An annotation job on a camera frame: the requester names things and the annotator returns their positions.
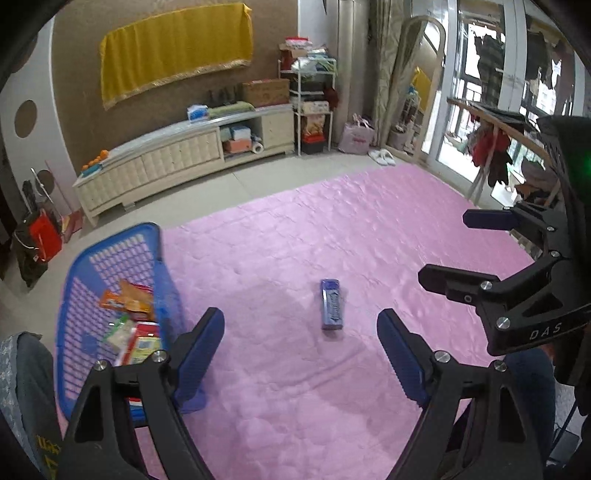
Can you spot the patterned curtain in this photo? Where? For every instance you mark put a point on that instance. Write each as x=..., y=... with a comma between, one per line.
x=385, y=60

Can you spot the cream TV cabinet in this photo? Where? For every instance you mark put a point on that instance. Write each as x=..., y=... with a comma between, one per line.
x=161, y=161

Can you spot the blue tissue box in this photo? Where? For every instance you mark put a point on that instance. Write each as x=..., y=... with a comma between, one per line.
x=197, y=113

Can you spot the cracker packet green end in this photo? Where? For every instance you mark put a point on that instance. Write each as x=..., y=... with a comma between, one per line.
x=119, y=331

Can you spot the pink bag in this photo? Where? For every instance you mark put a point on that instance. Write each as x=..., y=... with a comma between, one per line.
x=356, y=136

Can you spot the small blue snack packet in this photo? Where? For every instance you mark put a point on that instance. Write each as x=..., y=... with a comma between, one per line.
x=331, y=304

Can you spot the red hanging garment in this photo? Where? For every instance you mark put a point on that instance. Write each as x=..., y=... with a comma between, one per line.
x=485, y=147

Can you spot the round brown wall disc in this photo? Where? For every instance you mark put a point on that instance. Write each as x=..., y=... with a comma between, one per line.
x=25, y=119

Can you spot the person's blue jeans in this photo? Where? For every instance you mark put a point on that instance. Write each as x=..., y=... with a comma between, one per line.
x=526, y=383

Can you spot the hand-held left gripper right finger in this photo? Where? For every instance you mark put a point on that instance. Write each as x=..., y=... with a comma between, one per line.
x=404, y=357

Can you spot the red snack packet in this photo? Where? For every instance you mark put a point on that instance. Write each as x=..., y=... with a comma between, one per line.
x=147, y=329

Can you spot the green cushion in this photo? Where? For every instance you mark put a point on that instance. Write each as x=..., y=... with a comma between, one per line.
x=231, y=110

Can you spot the black bag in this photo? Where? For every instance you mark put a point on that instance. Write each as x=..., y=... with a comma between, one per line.
x=27, y=263

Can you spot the cardboard box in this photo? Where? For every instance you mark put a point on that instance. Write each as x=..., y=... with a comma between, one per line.
x=265, y=92

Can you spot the blue plastic basket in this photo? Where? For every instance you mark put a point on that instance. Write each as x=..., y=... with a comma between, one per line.
x=83, y=286

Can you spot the orange striped snack packet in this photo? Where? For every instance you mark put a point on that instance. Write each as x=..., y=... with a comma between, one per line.
x=113, y=300

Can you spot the white slipper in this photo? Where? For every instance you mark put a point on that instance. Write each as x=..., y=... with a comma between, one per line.
x=376, y=156
x=388, y=159

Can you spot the red bucket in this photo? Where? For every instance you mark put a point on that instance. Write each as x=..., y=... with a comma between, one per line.
x=45, y=235

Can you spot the pink quilted blanket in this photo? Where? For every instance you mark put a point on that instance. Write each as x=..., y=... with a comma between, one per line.
x=300, y=230

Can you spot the standing mirror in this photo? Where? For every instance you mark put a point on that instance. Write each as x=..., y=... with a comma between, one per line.
x=415, y=92

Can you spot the white metal rack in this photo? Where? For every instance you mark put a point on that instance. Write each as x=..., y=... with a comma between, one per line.
x=314, y=115

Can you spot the pile of oranges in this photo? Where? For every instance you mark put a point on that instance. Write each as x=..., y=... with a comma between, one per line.
x=96, y=160

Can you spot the orange yellow snack packet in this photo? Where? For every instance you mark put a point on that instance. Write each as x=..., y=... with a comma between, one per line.
x=138, y=300

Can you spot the dark cloth yellow print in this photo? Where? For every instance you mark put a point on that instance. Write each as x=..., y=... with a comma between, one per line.
x=48, y=454

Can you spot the wooden drying rack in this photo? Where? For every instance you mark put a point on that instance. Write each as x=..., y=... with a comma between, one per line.
x=494, y=117

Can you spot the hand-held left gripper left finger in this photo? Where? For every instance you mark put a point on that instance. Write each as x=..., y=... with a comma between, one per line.
x=198, y=355

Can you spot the tall air conditioner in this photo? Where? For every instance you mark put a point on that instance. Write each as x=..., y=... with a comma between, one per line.
x=353, y=60

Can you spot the paper roll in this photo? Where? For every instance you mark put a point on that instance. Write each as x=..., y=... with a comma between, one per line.
x=257, y=146

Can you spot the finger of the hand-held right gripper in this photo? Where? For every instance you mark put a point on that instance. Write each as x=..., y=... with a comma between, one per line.
x=489, y=219
x=457, y=282

